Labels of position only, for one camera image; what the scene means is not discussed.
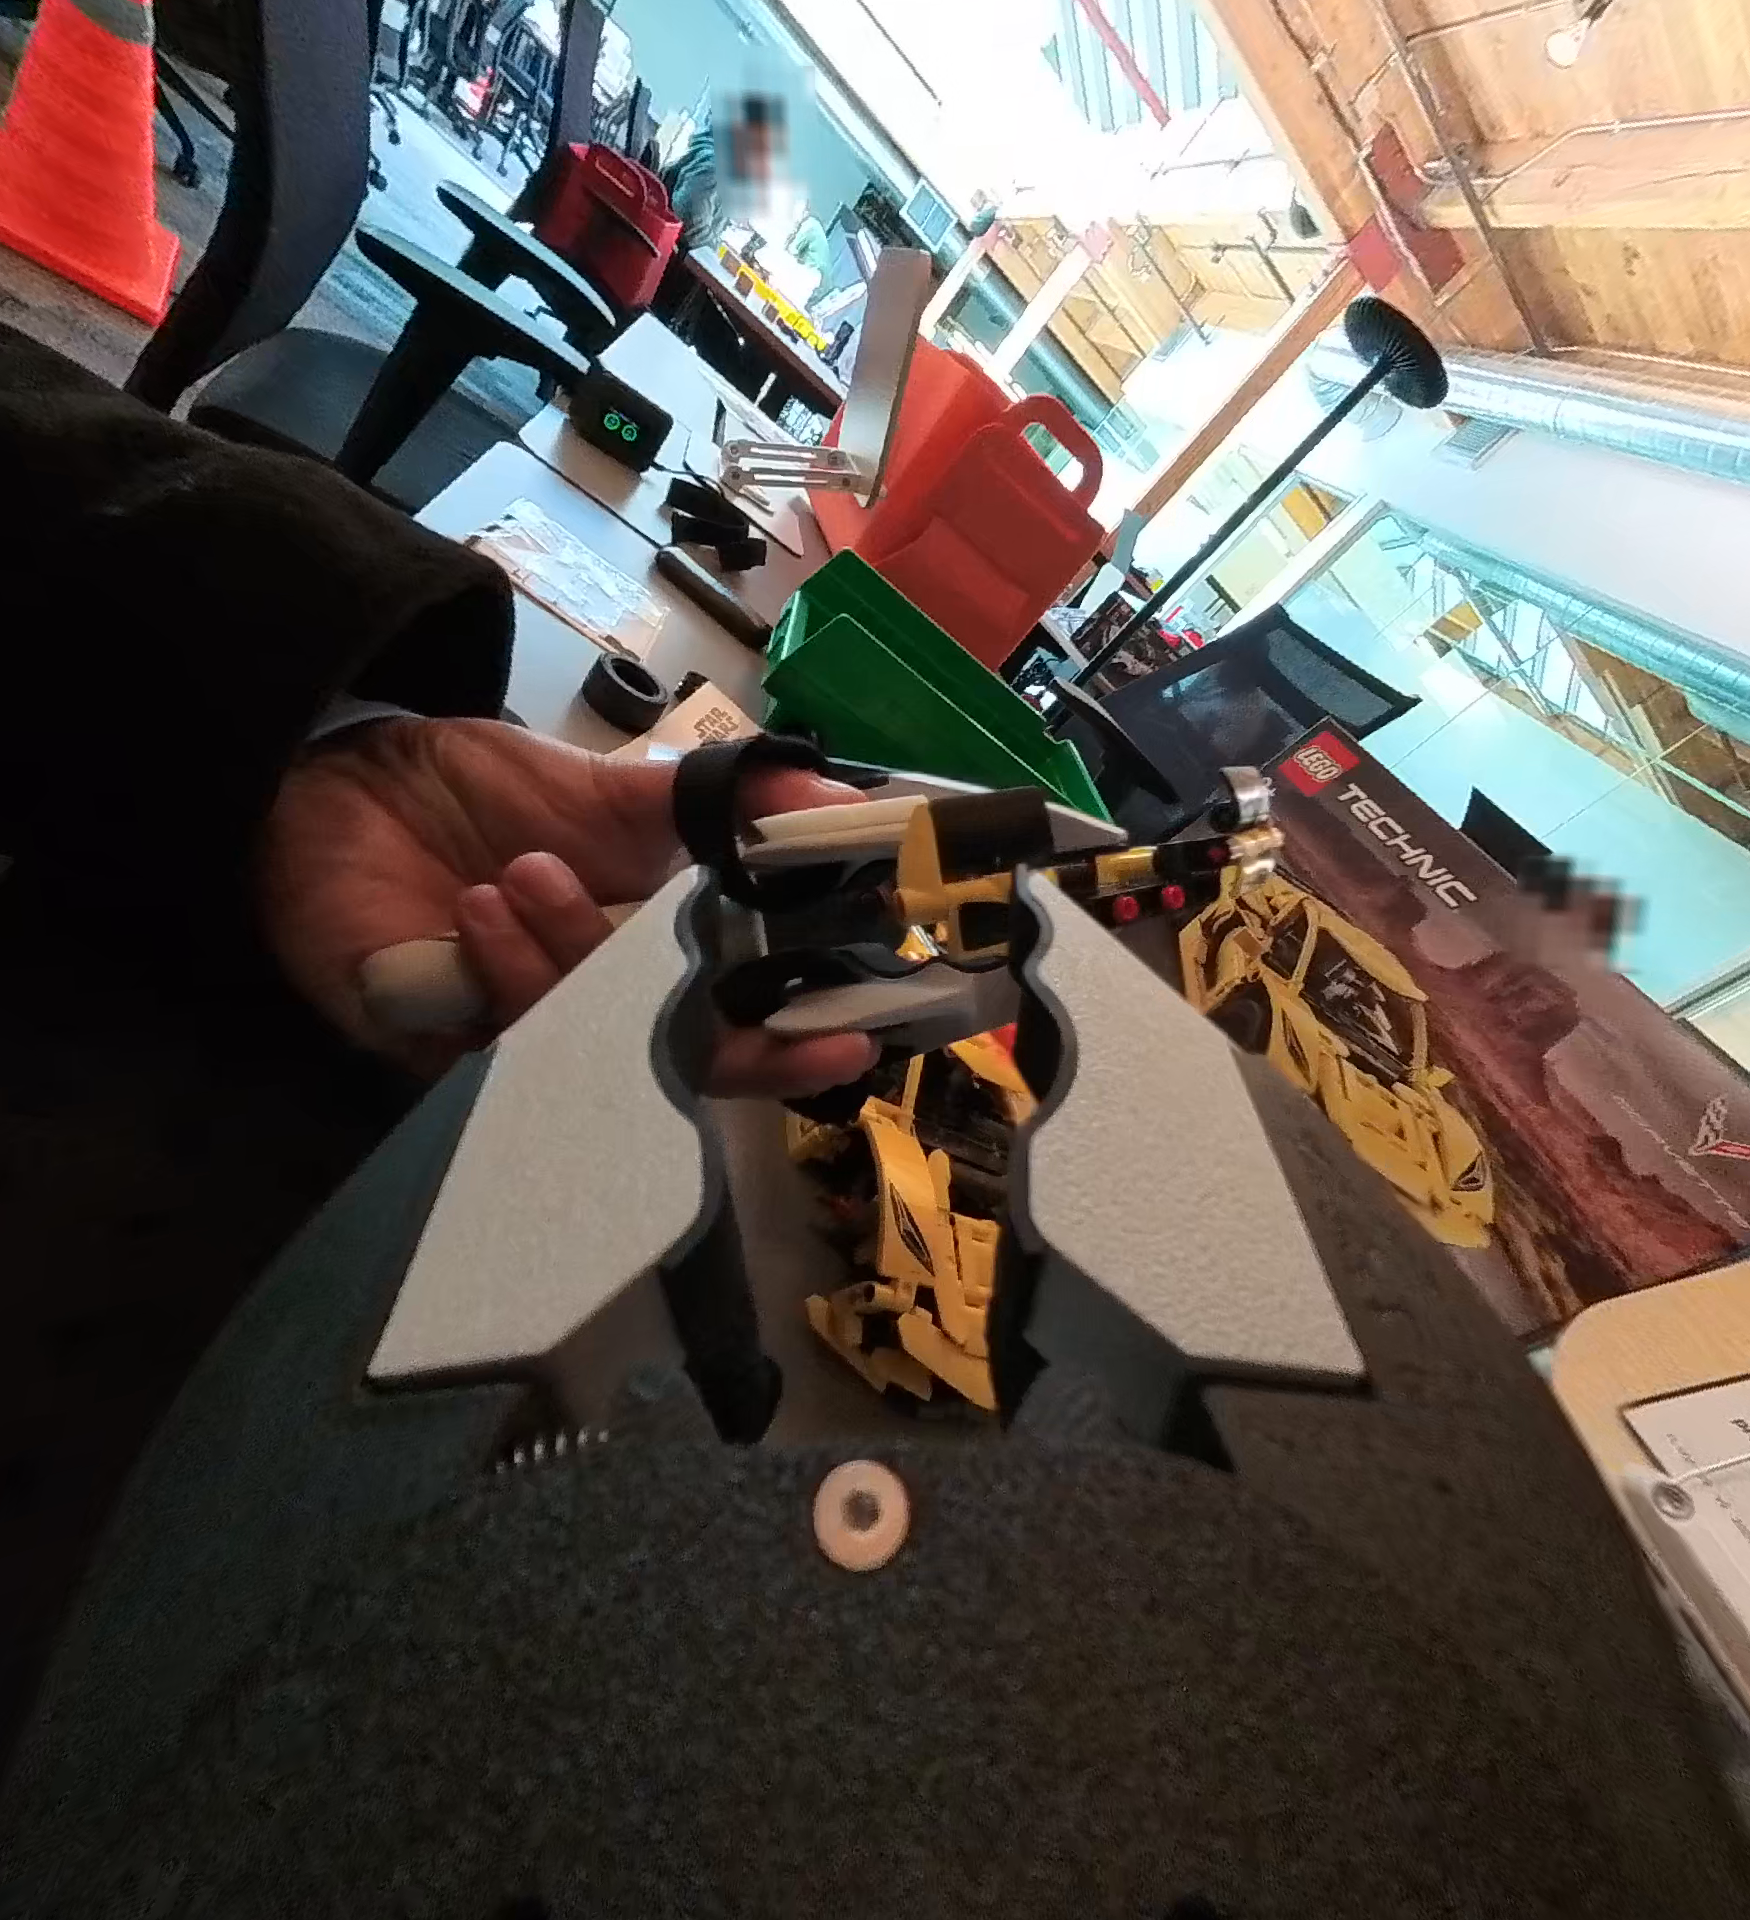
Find yellow brick car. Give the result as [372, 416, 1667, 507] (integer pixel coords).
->
[784, 1035, 1060, 1416]

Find red tote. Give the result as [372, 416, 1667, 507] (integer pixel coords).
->
[539, 140, 688, 312]

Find grey desk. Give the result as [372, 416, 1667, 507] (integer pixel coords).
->
[417, 305, 1115, 1444]

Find person's left hand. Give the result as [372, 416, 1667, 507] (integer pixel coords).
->
[258, 717, 885, 1101]

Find green plastic bin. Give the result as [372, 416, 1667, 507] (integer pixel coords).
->
[759, 600, 1108, 818]
[784, 553, 1060, 723]

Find grey board stand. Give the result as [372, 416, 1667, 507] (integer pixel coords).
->
[722, 247, 934, 517]

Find black oblong case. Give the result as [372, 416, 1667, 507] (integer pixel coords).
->
[656, 544, 772, 651]

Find yellow black brick subassembly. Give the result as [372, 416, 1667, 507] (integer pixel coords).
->
[887, 764, 1286, 963]

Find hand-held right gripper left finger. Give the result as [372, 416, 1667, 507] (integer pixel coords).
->
[363, 865, 784, 1444]

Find silver ventilation duct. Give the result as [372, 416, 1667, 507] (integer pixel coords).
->
[1390, 517, 1750, 754]
[1306, 335, 1750, 503]

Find black device with green lights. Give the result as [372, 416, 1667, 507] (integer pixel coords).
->
[566, 362, 676, 473]

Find brick car set box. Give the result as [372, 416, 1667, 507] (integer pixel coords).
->
[1115, 723, 1750, 1341]

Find person's left forearm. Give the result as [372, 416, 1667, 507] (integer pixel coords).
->
[0, 294, 515, 933]

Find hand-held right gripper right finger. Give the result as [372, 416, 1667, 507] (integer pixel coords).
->
[989, 875, 1370, 1425]

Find wooden document stand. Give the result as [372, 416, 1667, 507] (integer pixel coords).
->
[1548, 1237, 1750, 1835]

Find orange plastic bin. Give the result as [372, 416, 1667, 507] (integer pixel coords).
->
[812, 335, 1027, 565]

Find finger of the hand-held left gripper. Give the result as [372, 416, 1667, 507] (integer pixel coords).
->
[736, 795, 1130, 880]
[759, 957, 1017, 1053]

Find black floor lamp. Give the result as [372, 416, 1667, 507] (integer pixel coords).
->
[1074, 294, 1447, 692]

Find black small parts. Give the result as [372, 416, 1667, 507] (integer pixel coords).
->
[662, 475, 769, 574]

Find red plastic bin with handle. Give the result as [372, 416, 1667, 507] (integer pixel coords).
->
[876, 394, 1108, 674]

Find black rubber tire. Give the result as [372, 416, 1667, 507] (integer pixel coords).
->
[580, 651, 672, 739]

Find orange traffic cone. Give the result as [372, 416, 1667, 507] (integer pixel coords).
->
[0, 0, 186, 324]

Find clear bag of parts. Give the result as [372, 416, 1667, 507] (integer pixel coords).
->
[462, 494, 666, 661]

